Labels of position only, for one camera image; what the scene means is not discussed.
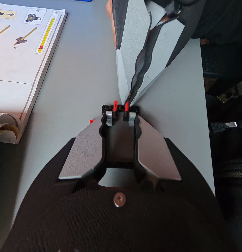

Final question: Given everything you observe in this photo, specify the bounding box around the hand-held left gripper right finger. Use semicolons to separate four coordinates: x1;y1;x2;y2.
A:
133;115;182;183

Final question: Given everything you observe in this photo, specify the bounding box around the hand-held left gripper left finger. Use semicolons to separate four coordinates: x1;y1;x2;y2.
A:
58;115;107;182

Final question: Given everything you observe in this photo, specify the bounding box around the person's right forearm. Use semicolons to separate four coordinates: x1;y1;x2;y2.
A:
192;0;242;39

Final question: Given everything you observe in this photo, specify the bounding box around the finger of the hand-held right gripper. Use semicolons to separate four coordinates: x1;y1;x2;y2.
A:
115;0;153;107
130;17;186;105

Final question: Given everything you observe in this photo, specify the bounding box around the black backpack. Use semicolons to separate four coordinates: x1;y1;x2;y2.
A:
206;79;242;252

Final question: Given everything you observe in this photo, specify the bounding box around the person's right hand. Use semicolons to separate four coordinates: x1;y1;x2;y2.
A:
106;0;117;48

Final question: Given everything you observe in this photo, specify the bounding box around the black lego frame assembly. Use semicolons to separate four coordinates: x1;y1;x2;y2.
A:
89;100;152;169

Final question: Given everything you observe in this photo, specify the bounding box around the lego instruction booklet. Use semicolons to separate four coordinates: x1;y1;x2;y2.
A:
0;8;68;144

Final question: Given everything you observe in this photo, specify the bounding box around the black mesh office chair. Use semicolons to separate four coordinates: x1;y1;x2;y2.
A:
201;38;242;79

